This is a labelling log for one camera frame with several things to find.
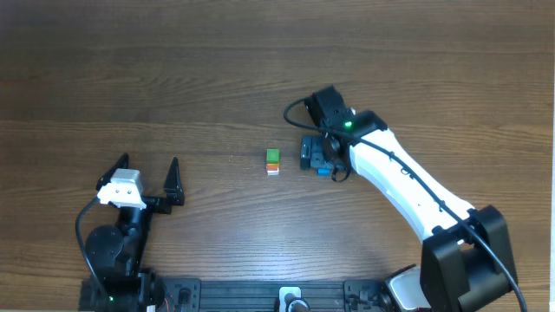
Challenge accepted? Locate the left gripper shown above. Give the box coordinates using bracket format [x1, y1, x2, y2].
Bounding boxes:
[95, 153, 186, 215]

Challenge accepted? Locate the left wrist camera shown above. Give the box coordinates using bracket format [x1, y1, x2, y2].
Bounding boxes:
[95, 168, 147, 211]

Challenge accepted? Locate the black cable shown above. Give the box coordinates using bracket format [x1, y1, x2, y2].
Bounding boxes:
[283, 97, 529, 312]
[75, 195, 109, 304]

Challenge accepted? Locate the mounting rail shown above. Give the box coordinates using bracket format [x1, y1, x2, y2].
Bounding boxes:
[82, 277, 391, 312]

